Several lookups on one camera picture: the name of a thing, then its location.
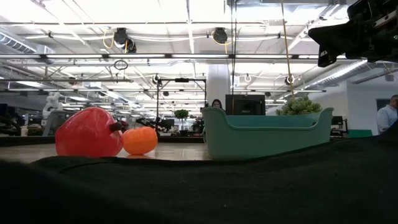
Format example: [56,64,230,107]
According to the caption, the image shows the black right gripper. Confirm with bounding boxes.
[307,0,398,68]

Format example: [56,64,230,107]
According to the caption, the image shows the orange toy fruit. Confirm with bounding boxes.
[122,126,159,156]

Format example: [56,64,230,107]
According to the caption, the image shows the red toy bell pepper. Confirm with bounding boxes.
[55,106,124,158]

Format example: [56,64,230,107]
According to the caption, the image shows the green artificial succulent plant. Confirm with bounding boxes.
[275,95,323,116]

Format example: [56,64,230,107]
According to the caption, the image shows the person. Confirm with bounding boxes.
[211,98,225,111]
[376,94,398,135]

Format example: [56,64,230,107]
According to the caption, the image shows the teal plastic container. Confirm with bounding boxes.
[201,106,335,161]

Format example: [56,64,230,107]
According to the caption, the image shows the small potted tree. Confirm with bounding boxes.
[174,108,190,137]

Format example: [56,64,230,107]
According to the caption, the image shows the black folded cloth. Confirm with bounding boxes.
[0,120,398,224]

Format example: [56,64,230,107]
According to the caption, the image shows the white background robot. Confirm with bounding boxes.
[42,91,64,120]

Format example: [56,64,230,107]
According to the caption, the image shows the yellow hanging cable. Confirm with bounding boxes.
[280,0,295,101]

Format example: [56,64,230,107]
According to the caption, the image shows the black ceiling cable reel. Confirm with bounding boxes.
[211,27,233,54]
[103,27,138,54]

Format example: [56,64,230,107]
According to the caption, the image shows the black background rig frame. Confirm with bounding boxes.
[155,77,208,125]

